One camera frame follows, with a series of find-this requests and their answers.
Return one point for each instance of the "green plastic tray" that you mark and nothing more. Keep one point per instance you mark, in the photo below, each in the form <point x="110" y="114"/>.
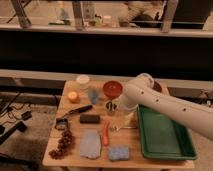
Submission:
<point x="162" y="138"/>

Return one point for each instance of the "translucent blue cup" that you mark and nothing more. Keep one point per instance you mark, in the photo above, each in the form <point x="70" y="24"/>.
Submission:
<point x="93" y="96"/>

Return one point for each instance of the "black handled knife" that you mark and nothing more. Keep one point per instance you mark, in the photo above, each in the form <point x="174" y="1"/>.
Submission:
<point x="78" y="110"/>

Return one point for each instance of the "small metal cup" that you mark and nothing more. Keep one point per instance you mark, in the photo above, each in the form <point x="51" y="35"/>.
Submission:
<point x="111" y="108"/>

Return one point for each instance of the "purple bowl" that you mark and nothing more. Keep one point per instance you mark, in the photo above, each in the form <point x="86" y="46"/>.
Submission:
<point x="157" y="87"/>

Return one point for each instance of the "orange red bowl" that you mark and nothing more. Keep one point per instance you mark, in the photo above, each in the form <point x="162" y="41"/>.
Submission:
<point x="112" y="89"/>

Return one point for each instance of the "white plastic cup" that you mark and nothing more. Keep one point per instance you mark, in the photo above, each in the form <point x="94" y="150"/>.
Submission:
<point x="83" y="82"/>

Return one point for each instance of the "black rectangular block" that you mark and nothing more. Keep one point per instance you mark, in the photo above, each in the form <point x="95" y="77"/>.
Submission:
<point x="92" y="119"/>

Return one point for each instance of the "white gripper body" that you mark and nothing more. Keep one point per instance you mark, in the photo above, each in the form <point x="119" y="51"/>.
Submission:
<point x="126" y="104"/>

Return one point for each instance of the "blue sponge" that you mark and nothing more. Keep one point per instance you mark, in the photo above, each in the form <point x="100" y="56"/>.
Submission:
<point x="118" y="153"/>

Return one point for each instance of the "wooden table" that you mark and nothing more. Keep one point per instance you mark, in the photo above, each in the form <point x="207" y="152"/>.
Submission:
<point x="129" y="137"/>

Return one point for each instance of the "black metal clip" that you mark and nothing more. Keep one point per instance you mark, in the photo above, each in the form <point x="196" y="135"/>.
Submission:
<point x="61" y="124"/>

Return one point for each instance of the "orange carrot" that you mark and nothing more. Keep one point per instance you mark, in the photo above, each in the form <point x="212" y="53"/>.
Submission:
<point x="105" y="139"/>

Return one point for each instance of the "orange fruit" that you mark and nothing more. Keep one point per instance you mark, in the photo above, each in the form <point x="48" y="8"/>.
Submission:
<point x="73" y="97"/>

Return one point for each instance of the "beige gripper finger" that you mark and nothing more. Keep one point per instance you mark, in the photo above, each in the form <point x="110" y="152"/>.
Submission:
<point x="130" y="120"/>

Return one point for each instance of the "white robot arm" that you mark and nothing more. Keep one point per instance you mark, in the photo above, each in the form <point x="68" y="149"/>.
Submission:
<point x="140" y="90"/>

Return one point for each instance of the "bunch of dark grapes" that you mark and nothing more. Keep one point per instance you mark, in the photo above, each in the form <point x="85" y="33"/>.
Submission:
<point x="64" y="143"/>

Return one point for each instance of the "grey blue cloth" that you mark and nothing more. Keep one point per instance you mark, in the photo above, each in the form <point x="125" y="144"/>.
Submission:
<point x="90" y="146"/>

